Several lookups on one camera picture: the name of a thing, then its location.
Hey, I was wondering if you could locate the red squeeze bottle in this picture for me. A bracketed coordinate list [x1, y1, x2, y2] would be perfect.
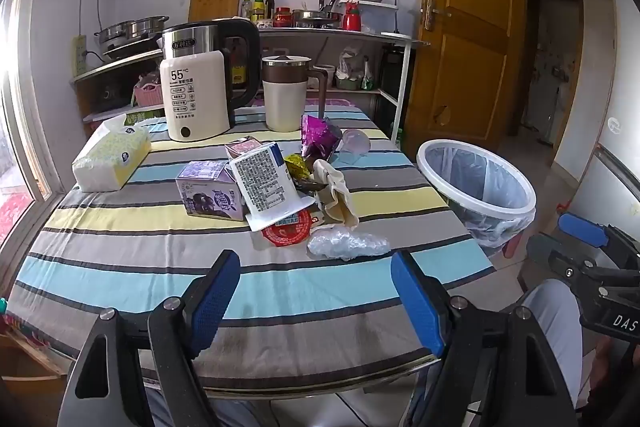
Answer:
[342, 1, 362, 31]

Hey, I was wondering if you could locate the cream thermal kettle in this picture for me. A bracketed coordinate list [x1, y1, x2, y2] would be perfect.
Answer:
[159, 52, 232, 142]

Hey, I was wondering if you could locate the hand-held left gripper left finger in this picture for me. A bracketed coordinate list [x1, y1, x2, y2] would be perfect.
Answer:
[59, 249, 242, 427]

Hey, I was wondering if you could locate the person's leg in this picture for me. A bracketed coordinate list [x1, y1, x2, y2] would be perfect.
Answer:
[510, 279, 586, 408]

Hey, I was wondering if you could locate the striped tablecloth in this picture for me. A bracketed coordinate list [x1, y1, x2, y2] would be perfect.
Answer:
[7, 104, 496, 390]

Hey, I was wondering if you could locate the steel frying pan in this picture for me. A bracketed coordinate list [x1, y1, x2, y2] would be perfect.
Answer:
[292, 9, 343, 28]

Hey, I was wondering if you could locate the yellowed wall socket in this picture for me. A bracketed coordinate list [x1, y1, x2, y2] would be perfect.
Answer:
[71, 34, 88, 78]

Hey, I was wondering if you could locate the pink woven basket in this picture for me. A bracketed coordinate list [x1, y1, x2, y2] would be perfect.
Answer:
[132, 77, 165, 105]

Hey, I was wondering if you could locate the white labelled food cup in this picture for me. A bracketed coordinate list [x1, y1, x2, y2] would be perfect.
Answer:
[229, 142, 316, 233]

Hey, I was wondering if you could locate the clear bin liner bag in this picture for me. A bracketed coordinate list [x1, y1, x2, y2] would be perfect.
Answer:
[422, 146, 537, 258]

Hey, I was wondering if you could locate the window frame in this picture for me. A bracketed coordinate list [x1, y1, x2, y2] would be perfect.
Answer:
[0, 0, 58, 303]

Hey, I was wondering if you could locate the clear plastic bag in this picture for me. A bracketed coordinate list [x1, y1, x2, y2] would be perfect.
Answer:
[336, 47, 368, 80]

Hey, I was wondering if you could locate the black induction cooker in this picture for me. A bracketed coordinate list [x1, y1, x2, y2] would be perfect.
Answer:
[102, 38, 163, 60]

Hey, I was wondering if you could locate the clear plastic wrap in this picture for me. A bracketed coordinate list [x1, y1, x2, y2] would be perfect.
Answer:
[306, 229, 392, 263]

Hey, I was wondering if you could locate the steel shelf rack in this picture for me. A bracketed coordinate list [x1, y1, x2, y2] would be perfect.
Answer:
[70, 27, 431, 142]

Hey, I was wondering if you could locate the small white bucket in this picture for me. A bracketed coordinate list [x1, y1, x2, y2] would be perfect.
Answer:
[314, 64, 336, 90]

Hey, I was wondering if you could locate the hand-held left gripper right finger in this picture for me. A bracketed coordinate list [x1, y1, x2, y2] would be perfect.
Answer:
[390, 249, 583, 427]

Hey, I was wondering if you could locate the steel steamer pot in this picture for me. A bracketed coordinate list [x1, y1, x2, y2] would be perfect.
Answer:
[95, 16, 171, 50]

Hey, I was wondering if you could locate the yellow label oil bottle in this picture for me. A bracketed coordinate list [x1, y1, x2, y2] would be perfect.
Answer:
[231, 52, 248, 88]

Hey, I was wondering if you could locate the brass door handle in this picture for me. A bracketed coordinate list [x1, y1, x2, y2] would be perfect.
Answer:
[422, 0, 453, 32]

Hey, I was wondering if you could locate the pink strawberry milk carton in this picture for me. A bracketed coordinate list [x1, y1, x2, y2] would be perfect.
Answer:
[223, 136, 263, 162]

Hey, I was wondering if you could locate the white plastic container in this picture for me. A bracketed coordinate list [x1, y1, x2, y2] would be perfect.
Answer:
[340, 0, 399, 32]

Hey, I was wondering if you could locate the beige paper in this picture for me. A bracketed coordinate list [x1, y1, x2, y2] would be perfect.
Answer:
[310, 159, 360, 228]

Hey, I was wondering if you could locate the yellow white tissue pack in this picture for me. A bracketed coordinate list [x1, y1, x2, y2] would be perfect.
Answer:
[71, 114, 152, 194]

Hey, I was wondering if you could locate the white round bin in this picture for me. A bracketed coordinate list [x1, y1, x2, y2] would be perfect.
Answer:
[416, 139, 538, 258]

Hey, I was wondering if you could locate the cream brown lidded jug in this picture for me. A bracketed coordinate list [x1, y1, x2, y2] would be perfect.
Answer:
[261, 54, 328, 132]

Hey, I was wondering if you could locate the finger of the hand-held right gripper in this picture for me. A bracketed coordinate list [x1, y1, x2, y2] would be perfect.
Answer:
[557, 212, 640, 265]
[526, 232, 640, 294]

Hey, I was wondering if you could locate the yellow-green snack wrapper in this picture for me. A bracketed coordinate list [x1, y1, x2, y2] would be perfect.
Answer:
[282, 153, 313, 182]

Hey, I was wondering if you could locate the purple foil wrapper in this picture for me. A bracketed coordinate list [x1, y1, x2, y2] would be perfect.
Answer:
[299, 114, 346, 164]

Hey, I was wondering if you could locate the purple drink carton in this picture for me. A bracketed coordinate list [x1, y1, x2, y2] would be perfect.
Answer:
[175, 159, 247, 222]

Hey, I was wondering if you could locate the red round foil lid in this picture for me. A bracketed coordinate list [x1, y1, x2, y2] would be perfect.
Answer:
[261, 212, 323, 249]

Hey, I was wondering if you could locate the yellow wooden door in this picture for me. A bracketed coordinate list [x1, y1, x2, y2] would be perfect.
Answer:
[402, 0, 528, 152]

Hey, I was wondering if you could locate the clear plastic cup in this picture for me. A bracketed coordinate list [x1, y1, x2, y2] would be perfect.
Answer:
[336, 128, 372, 165]

